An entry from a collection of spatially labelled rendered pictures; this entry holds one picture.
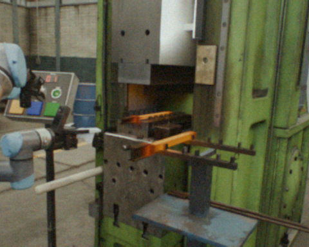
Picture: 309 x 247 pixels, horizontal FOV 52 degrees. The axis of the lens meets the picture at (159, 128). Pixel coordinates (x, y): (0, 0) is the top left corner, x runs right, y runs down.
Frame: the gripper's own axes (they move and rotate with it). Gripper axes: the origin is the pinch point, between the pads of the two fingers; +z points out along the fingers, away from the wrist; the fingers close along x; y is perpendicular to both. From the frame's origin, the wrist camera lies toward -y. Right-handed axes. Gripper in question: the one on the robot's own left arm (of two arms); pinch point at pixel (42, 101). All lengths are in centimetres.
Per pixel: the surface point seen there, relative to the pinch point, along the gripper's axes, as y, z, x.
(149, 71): 16, -7, -53
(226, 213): -44, -9, -91
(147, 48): 25, -12, -52
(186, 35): 40, -1, -67
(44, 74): 20.3, 10.4, 10.2
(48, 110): -0.7, 9.7, 1.6
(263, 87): 26, 23, -109
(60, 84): 15.0, 10.4, -0.7
